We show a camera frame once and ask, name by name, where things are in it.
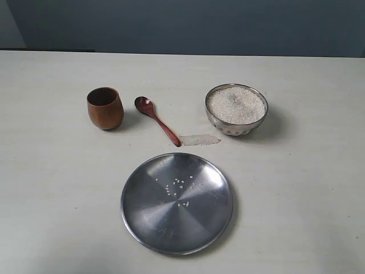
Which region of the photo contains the dark red wooden spoon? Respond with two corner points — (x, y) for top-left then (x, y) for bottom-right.
(134, 96), (181, 147)

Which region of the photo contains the steel bowl of rice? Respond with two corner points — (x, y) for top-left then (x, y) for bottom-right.
(205, 83), (269, 136)

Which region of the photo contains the clear tape strip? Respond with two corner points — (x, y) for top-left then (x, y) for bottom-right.
(180, 134), (221, 146)

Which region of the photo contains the round steel plate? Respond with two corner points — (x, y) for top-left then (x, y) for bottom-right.
(120, 152), (234, 255)

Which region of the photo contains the brown wooden cup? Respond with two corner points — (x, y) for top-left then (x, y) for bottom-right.
(86, 87), (124, 130)

